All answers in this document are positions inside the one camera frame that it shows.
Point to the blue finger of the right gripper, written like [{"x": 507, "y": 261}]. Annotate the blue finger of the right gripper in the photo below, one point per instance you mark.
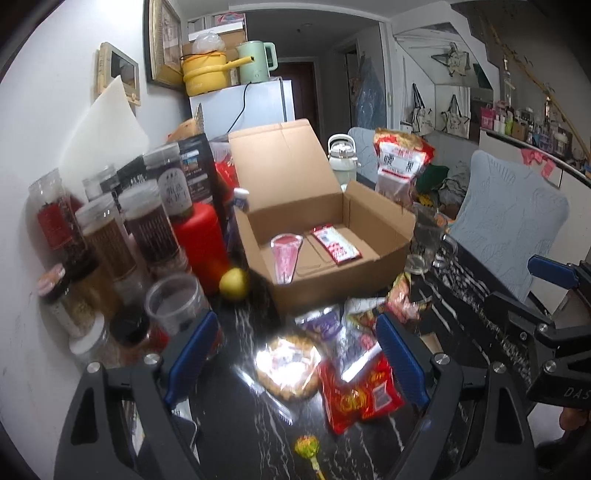
[{"x": 556, "y": 273}]

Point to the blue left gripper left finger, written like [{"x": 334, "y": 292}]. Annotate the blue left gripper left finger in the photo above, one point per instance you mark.
[{"x": 185, "y": 355}]

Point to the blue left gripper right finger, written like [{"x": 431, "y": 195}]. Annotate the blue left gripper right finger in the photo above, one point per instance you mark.
[{"x": 408, "y": 357}]

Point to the silver purple snack bag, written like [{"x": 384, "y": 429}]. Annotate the silver purple snack bag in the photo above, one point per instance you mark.
[{"x": 349, "y": 348}]

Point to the green red snack packet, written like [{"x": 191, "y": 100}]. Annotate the green red snack packet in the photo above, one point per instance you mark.
[{"x": 403, "y": 301}]

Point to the packaged waffle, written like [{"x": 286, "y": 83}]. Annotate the packaged waffle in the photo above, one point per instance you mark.
[{"x": 284, "y": 374}]

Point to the red white snack bar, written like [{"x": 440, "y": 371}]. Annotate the red white snack bar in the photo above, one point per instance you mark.
[{"x": 338, "y": 247}]

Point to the yellow green lollipop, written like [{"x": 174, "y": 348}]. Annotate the yellow green lollipop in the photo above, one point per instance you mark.
[{"x": 307, "y": 447}]

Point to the pink rose cone packet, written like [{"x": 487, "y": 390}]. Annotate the pink rose cone packet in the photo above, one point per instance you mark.
[{"x": 285, "y": 248}]

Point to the person's right hand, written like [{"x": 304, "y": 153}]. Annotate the person's right hand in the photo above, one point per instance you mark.
[{"x": 572, "y": 419}]

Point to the clear jar orange contents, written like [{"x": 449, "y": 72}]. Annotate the clear jar orange contents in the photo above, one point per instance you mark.
[{"x": 174, "y": 301}]

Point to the black lid red jar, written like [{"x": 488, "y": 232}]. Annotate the black lid red jar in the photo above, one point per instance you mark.
[{"x": 133, "y": 330}]

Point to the clear glass mug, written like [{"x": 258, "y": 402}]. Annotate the clear glass mug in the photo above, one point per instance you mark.
[{"x": 431, "y": 247}]

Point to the red canister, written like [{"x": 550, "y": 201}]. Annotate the red canister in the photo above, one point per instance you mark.
[{"x": 201, "y": 238}]

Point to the dark label tall jar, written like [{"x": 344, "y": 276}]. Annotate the dark label tall jar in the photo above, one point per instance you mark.
[{"x": 147, "y": 221}]

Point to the brown cardboard box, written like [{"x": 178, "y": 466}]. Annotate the brown cardboard box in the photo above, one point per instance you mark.
[{"x": 292, "y": 190}]

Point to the red label tall jar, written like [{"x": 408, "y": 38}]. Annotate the red label tall jar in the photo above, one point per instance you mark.
[{"x": 55, "y": 215}]

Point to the red white snack bag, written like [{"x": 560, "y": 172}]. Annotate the red white snack bag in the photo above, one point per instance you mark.
[{"x": 402, "y": 157}]

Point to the black coffee bag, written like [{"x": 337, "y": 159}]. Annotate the black coffee bag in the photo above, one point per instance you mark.
[{"x": 198, "y": 167}]

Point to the white kettle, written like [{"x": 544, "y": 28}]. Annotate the white kettle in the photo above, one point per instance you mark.
[{"x": 342, "y": 158}]

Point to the white refrigerator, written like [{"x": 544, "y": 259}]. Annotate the white refrigerator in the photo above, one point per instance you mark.
[{"x": 245, "y": 106}]

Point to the yellow pot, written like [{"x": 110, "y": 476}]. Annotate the yellow pot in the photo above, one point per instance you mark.
[{"x": 206, "y": 73}]

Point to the green electric kettle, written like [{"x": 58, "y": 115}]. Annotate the green electric kettle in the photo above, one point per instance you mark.
[{"x": 264, "y": 61}]

